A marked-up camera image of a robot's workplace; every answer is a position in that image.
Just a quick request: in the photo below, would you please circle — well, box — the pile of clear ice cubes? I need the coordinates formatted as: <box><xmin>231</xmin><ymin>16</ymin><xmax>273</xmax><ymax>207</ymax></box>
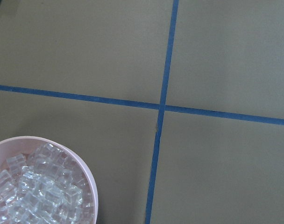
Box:
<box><xmin>0</xmin><ymin>143</ymin><xmax>95</xmax><ymax>224</ymax></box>

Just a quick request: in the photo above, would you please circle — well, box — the pink bowl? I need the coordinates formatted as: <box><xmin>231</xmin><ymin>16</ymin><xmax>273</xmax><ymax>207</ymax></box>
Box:
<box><xmin>0</xmin><ymin>136</ymin><xmax>99</xmax><ymax>224</ymax></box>

